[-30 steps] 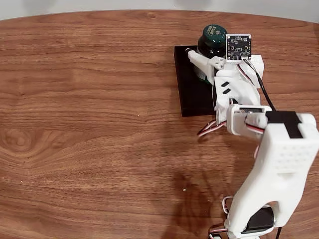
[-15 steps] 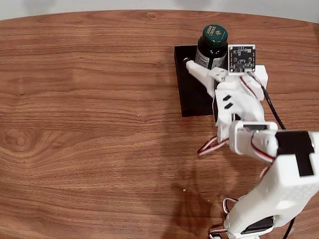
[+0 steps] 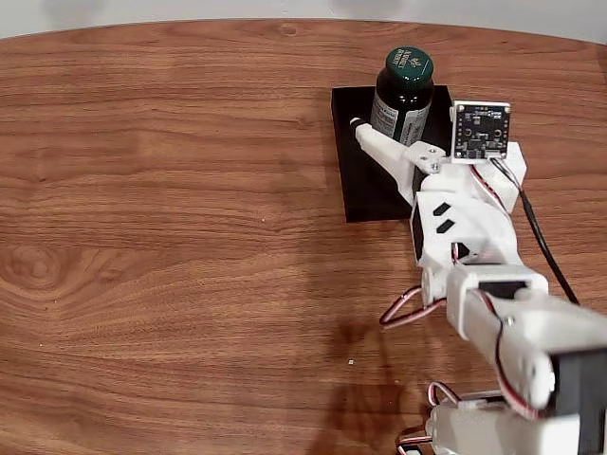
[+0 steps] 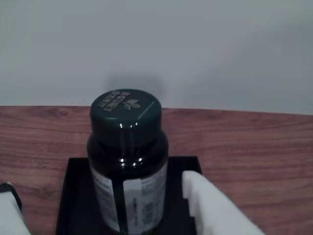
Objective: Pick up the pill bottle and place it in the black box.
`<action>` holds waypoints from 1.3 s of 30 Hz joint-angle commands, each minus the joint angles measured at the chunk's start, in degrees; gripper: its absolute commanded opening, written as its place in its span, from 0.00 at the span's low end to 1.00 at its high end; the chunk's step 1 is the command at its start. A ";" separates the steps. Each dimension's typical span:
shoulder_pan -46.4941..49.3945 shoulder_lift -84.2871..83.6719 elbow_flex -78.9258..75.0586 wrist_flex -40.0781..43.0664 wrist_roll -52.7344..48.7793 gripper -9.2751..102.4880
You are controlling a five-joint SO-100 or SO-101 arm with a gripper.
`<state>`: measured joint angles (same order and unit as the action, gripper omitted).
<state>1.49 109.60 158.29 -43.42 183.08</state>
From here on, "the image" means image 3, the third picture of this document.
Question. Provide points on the dark green pill bottle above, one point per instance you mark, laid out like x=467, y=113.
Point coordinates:
x=403, y=95

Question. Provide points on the black shallow box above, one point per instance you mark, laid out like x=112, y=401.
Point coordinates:
x=360, y=189

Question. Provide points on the camera circuit board on mount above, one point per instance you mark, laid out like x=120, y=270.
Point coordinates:
x=479, y=132

